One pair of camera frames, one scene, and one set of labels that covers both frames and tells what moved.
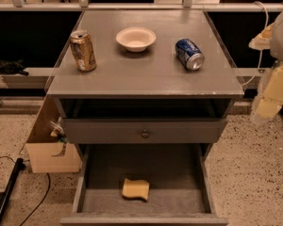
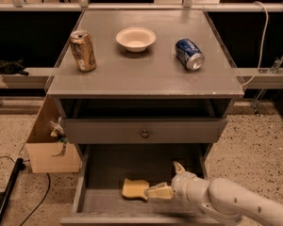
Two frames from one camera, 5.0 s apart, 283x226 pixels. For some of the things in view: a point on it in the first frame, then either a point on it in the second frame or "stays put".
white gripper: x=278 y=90 → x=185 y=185
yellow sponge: x=135 y=188 stays put
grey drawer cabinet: x=144 y=86 stays put
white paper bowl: x=136 y=39 stays put
